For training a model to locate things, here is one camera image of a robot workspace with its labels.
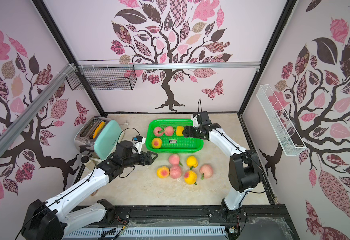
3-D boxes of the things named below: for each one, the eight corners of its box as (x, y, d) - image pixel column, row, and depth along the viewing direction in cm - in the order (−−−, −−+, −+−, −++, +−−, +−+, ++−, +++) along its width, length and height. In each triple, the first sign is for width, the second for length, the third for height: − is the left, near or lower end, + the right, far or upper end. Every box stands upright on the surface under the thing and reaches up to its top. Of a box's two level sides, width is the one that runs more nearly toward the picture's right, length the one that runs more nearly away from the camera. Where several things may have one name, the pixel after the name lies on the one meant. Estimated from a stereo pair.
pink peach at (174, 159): (167, 161, 93) (167, 158, 90) (172, 155, 96) (172, 151, 93) (176, 167, 91) (176, 163, 88) (181, 160, 94) (181, 156, 91)
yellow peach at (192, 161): (186, 167, 91) (186, 164, 87) (186, 159, 94) (186, 156, 91) (197, 167, 91) (198, 164, 87) (196, 159, 94) (197, 156, 91)
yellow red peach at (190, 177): (184, 184, 85) (184, 181, 80) (184, 174, 89) (184, 170, 84) (196, 184, 85) (197, 181, 80) (195, 174, 89) (196, 170, 84)
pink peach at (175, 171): (167, 175, 89) (167, 171, 84) (174, 166, 92) (174, 162, 88) (176, 181, 86) (176, 177, 82) (183, 172, 90) (183, 168, 86)
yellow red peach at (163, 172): (157, 179, 87) (156, 175, 83) (158, 168, 92) (157, 164, 88) (169, 179, 87) (168, 175, 83) (169, 168, 92) (168, 164, 88)
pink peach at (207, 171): (201, 179, 87) (202, 175, 83) (199, 167, 92) (200, 164, 88) (212, 179, 87) (213, 175, 83) (210, 167, 92) (211, 164, 88)
